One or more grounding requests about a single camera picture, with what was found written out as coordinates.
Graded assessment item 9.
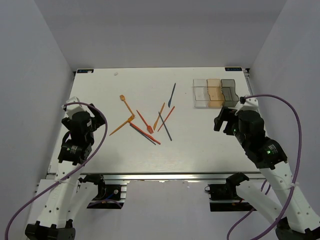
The orange plastic fork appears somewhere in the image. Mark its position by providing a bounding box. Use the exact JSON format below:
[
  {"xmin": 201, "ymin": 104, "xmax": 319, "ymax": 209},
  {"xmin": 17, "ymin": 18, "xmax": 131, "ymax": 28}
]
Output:
[{"xmin": 109, "ymin": 114, "xmax": 135, "ymax": 136}]

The orange plastic spoon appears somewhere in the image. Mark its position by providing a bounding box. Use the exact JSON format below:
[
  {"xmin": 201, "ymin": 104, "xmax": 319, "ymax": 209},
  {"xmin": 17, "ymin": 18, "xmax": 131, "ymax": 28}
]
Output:
[{"xmin": 119, "ymin": 95, "xmax": 135, "ymax": 118}]

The red plastic knife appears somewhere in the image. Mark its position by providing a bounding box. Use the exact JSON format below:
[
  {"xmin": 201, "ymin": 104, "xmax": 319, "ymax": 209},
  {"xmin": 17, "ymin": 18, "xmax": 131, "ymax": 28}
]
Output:
[{"xmin": 130, "ymin": 122, "xmax": 161, "ymax": 145}]

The red chopstick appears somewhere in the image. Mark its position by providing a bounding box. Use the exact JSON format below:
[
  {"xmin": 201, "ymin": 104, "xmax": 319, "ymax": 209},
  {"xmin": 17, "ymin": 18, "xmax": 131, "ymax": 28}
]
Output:
[{"xmin": 157, "ymin": 106, "xmax": 176, "ymax": 132}]

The dark grey chopstick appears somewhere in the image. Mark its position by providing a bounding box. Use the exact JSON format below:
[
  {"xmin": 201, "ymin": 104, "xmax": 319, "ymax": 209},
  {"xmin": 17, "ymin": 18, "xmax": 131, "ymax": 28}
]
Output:
[{"xmin": 130, "ymin": 123, "xmax": 156, "ymax": 145}]

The red plastic fork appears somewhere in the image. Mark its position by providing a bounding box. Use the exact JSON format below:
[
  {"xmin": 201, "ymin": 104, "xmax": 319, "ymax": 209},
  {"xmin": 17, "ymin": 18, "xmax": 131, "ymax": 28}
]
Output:
[{"xmin": 136, "ymin": 110, "xmax": 154, "ymax": 134}]

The blue plastic knife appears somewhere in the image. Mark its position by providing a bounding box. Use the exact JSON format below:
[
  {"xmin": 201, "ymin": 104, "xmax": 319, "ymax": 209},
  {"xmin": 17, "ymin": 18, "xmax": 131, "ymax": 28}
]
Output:
[{"xmin": 167, "ymin": 83, "xmax": 176, "ymax": 108}]

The orange plastic knife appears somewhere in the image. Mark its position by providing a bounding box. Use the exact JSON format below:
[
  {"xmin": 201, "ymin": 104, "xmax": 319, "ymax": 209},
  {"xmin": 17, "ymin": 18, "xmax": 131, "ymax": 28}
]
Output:
[{"xmin": 153, "ymin": 102, "xmax": 166, "ymax": 131}]

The dark blue chopstick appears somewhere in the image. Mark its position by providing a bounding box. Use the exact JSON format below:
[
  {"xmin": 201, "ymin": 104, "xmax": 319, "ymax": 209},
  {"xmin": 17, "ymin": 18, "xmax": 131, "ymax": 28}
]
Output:
[{"xmin": 158, "ymin": 112, "xmax": 173, "ymax": 141}]

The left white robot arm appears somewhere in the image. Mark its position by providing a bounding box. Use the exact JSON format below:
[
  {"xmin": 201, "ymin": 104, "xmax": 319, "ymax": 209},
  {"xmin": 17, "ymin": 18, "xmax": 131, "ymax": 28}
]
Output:
[{"xmin": 25, "ymin": 97, "xmax": 108, "ymax": 240}]

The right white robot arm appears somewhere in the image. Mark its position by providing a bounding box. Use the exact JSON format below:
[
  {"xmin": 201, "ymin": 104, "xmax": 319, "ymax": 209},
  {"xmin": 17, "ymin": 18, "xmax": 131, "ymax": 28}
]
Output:
[{"xmin": 213, "ymin": 107, "xmax": 320, "ymax": 240}]

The orange plastic container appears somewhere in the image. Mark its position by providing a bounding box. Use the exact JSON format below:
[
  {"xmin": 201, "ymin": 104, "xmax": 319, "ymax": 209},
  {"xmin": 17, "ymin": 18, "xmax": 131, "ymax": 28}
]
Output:
[{"xmin": 207, "ymin": 78, "xmax": 225, "ymax": 108}]

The grey plastic container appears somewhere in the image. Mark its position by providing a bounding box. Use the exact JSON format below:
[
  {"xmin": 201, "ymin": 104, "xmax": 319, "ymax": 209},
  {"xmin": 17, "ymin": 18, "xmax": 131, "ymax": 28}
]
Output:
[{"xmin": 221, "ymin": 79, "xmax": 239, "ymax": 108}]

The clear plastic container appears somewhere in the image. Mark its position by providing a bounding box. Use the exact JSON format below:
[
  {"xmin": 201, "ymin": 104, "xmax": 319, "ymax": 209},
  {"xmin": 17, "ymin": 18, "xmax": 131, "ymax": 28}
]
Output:
[{"xmin": 192, "ymin": 79, "xmax": 210, "ymax": 109}]

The left blue table label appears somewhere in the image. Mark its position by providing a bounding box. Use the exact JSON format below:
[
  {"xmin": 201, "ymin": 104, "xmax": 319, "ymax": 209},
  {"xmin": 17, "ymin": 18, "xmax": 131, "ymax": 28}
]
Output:
[{"xmin": 76, "ymin": 69, "xmax": 94, "ymax": 74}]

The blue table label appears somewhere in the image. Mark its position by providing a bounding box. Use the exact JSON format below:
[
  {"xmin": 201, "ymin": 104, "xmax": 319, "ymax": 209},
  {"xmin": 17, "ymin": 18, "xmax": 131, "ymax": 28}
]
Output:
[
  {"xmin": 76, "ymin": 69, "xmax": 94, "ymax": 74},
  {"xmin": 224, "ymin": 67, "xmax": 243, "ymax": 72}
]

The right blue table label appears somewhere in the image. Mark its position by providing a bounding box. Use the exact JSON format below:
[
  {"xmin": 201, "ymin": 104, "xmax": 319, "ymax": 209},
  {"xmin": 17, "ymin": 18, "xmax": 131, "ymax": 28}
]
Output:
[{"xmin": 224, "ymin": 67, "xmax": 243, "ymax": 72}]

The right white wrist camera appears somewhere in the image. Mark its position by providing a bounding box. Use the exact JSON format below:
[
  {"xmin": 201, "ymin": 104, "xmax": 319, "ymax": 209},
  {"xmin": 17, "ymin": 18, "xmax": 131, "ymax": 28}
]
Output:
[{"xmin": 235, "ymin": 95, "xmax": 259, "ymax": 116}]

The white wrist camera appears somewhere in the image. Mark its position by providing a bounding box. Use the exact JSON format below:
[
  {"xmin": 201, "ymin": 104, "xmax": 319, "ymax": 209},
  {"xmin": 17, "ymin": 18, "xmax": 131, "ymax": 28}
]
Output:
[
  {"xmin": 235, "ymin": 95, "xmax": 259, "ymax": 116},
  {"xmin": 62, "ymin": 96, "xmax": 86, "ymax": 119}
]

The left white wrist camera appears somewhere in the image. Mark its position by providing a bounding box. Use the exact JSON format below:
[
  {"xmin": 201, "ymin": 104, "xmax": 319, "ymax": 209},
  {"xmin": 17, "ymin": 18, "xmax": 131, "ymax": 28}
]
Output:
[{"xmin": 62, "ymin": 96, "xmax": 86, "ymax": 119}]

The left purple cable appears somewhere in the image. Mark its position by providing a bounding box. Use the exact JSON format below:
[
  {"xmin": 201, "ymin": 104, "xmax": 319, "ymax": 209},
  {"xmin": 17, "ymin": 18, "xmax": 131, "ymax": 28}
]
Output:
[{"xmin": 4, "ymin": 101, "xmax": 109, "ymax": 240}]

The purple cable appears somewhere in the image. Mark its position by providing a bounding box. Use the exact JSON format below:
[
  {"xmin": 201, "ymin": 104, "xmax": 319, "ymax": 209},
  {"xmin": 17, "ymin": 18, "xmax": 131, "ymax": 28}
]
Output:
[
  {"xmin": 4, "ymin": 101, "xmax": 109, "ymax": 240},
  {"xmin": 226, "ymin": 94, "xmax": 303, "ymax": 240}
]

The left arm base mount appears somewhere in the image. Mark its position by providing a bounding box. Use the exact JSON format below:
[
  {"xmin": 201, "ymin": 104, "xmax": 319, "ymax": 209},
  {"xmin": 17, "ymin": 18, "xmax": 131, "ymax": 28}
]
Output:
[{"xmin": 77, "ymin": 174, "xmax": 124, "ymax": 210}]

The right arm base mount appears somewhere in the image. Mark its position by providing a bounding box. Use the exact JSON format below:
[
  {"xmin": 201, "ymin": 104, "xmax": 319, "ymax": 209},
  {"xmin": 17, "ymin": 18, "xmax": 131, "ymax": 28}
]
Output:
[{"xmin": 204, "ymin": 172, "xmax": 253, "ymax": 212}]

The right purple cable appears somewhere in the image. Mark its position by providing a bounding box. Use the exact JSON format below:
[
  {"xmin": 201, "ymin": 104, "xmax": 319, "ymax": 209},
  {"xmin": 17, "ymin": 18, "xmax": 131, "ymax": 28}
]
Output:
[{"xmin": 226, "ymin": 94, "xmax": 303, "ymax": 240}]

